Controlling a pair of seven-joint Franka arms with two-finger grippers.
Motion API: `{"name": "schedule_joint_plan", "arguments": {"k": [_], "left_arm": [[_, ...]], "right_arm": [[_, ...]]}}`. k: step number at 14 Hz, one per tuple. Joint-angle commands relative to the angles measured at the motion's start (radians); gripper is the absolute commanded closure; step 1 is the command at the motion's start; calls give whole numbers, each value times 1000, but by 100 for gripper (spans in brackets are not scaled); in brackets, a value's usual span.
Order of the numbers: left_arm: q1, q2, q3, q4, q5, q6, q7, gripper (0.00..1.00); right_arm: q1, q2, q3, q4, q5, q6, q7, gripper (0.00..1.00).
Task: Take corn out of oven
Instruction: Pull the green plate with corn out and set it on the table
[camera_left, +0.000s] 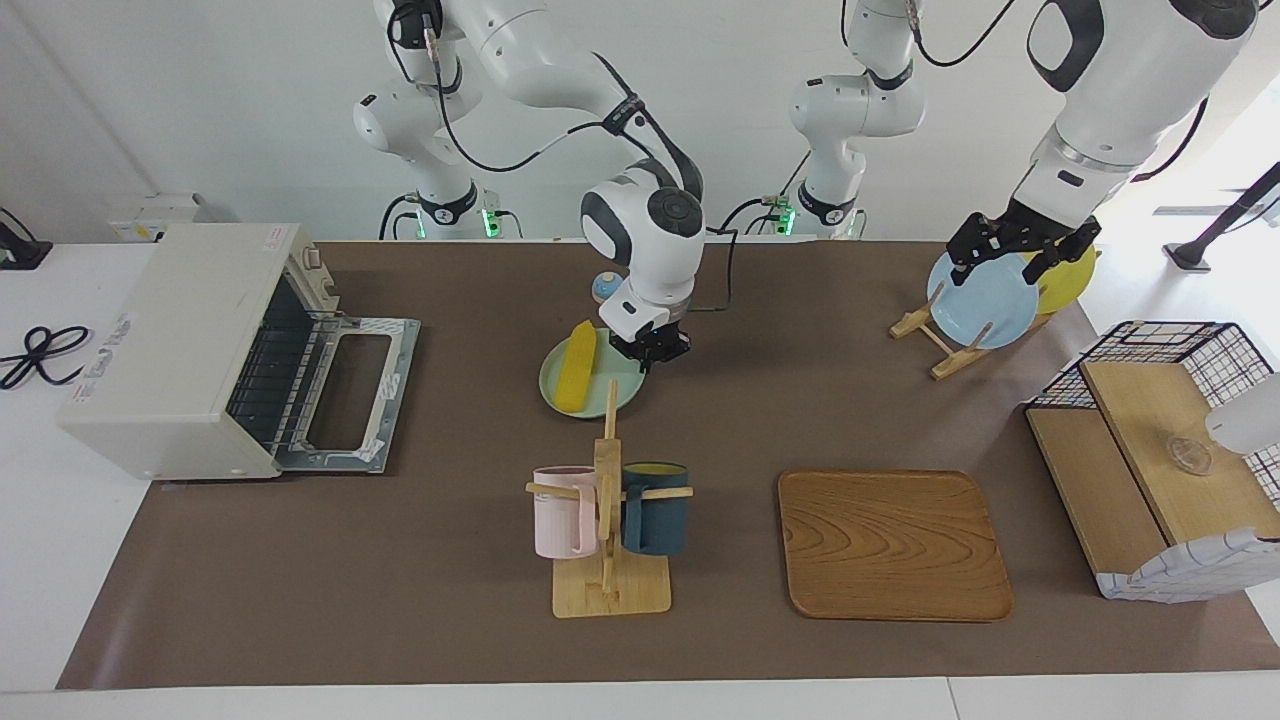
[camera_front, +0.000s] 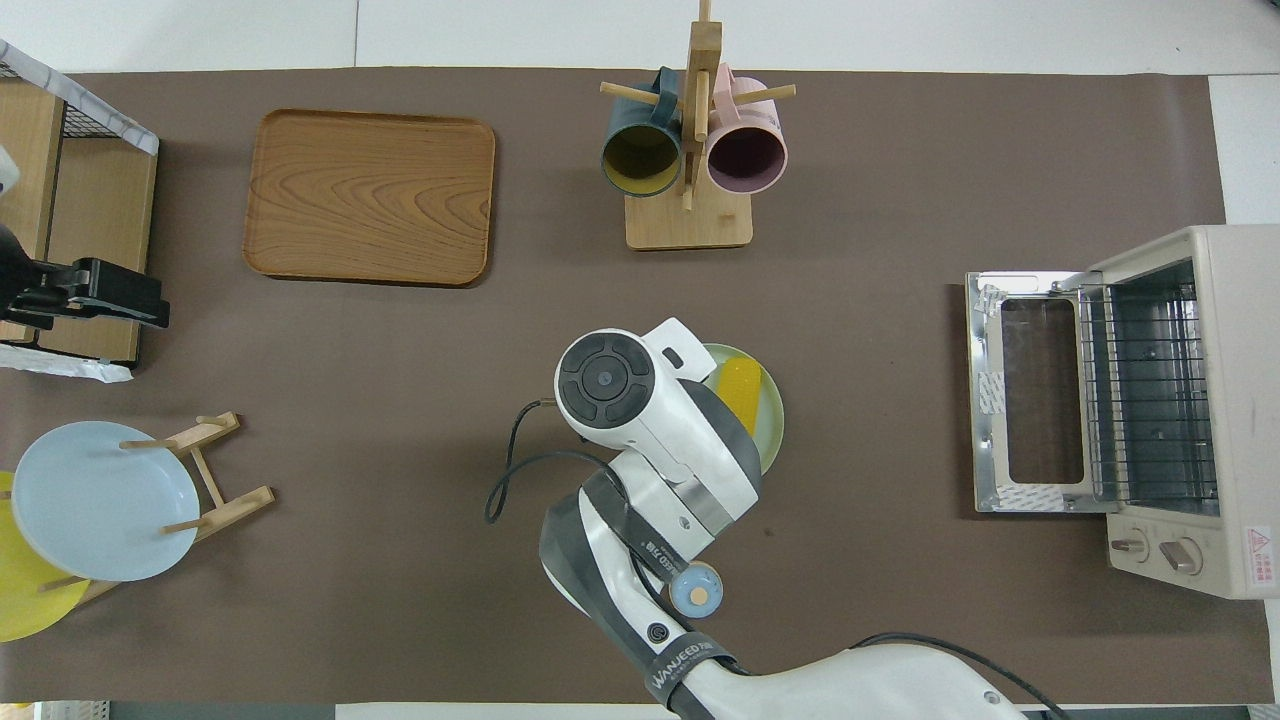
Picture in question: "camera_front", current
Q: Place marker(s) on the wooden step shelf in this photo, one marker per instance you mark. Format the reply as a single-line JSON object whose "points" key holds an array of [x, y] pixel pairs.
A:
{"points": [[100, 200]]}

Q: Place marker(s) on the small blue lid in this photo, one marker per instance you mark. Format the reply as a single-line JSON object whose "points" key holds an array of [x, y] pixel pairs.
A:
{"points": [[697, 597]]}

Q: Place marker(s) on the white rounded object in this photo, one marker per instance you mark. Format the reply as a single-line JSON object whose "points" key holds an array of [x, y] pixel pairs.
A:
{"points": [[6, 170]]}

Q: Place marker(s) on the white toaster oven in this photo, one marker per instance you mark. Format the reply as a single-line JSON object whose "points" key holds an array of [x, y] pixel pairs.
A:
{"points": [[1245, 420]]}

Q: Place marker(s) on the yellow plate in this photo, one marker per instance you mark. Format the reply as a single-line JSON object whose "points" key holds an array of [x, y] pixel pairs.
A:
{"points": [[20, 600]]}

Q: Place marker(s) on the green plate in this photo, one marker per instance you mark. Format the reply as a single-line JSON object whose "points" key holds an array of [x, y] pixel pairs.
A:
{"points": [[770, 420]]}

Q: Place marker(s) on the yellow corn cob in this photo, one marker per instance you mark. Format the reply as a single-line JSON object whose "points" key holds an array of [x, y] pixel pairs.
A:
{"points": [[740, 390]]}

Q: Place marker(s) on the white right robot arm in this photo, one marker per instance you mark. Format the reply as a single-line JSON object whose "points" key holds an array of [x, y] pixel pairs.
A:
{"points": [[650, 430]]}

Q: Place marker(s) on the wooden plate rack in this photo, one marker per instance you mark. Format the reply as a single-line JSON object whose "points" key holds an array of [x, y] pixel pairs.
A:
{"points": [[235, 508]]}

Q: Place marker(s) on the light blue plate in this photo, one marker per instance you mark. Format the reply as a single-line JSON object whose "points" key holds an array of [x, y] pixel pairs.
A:
{"points": [[100, 500]]}

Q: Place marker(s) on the dark teal mug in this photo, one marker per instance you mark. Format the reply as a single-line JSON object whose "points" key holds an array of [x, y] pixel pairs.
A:
{"points": [[640, 160]]}

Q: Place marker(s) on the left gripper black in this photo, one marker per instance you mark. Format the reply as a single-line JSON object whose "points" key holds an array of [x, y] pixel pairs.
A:
{"points": [[100, 285]]}

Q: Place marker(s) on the wooden mug tree stand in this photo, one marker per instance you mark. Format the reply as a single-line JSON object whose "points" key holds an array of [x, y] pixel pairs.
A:
{"points": [[690, 225]]}

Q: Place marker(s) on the pink mug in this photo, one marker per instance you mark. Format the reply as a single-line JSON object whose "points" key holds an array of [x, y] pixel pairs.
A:
{"points": [[745, 155]]}

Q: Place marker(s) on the wooden serving tray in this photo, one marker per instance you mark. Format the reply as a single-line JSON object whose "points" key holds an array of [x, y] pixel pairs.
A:
{"points": [[370, 200]]}

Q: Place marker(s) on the brown table mat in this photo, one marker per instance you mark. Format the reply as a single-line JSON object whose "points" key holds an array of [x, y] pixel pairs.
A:
{"points": [[350, 450]]}

